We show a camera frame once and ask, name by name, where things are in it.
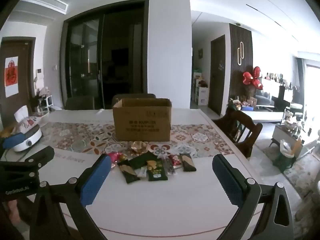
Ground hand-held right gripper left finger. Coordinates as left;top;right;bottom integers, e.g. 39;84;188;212
30;153;112;240

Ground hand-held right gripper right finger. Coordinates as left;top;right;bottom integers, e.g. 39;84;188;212
212;153;294;240

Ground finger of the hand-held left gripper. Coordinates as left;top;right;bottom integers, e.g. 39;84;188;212
0;132;26;153
0;146;55;175

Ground pink snack packet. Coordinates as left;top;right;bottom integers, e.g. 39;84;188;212
106;151;121;165

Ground black snack packet brown print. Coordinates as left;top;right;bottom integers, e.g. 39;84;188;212
117;160;141;184

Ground small white snack packet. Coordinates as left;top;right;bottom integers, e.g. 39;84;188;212
135;166;148;179

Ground dark green snack packet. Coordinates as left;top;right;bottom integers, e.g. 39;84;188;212
128;151;158;170

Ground green snack packet yellow print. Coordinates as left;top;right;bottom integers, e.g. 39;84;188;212
146;158;167;182

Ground dark slim snack stick packet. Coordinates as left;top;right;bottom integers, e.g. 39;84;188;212
161;156;176;175

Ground brown cardboard box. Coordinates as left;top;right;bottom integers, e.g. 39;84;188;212
112;98;172;142

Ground person's left hand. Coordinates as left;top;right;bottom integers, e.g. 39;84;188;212
8;200;22;227

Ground white electric cooker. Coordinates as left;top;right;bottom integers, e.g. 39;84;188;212
10;127;43;153

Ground floral tissue box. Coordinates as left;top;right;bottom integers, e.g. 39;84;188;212
13;105;42;133

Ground patterned table runner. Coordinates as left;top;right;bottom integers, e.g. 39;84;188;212
40;121;235;159

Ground black and tan snack packet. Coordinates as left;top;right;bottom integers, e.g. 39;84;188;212
179;153;197;173

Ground small white cabinet with flowers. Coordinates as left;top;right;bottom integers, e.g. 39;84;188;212
29;86;55;112

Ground dark wooden chair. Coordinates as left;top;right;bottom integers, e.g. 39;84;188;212
212;104;263;159

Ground crumpled brown snack packet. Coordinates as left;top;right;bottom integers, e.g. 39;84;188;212
130;141;149;155

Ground red snack packet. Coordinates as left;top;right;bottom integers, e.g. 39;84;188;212
168;154;183;169

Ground green basket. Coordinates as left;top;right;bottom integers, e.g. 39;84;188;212
272;139;302;173

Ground red paper door poster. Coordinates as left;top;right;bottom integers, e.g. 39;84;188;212
4;56;19;98

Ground grey side table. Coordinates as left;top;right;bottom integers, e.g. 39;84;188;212
269;124;304;147

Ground brown entrance door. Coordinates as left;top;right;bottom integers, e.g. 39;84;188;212
0;37;37;128

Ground grey sofa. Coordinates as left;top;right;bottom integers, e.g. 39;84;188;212
254;89;276;106

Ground white hallway shelf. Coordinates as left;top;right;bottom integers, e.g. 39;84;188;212
193;72;210;106

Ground red foil balloons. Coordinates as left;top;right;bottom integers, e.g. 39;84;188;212
241;66;265;90

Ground dark hallway door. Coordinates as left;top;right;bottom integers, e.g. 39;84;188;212
208;35;227;116

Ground black sliding glass door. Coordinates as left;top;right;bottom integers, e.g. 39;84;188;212
59;0;150;111

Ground ceiling air vent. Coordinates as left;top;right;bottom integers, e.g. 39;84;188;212
23;0;69;15

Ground loop-shaped wall lamp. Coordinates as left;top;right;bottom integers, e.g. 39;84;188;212
236;41;245;66

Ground dark slatted wall panel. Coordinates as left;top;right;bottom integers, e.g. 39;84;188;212
228;23;253;101

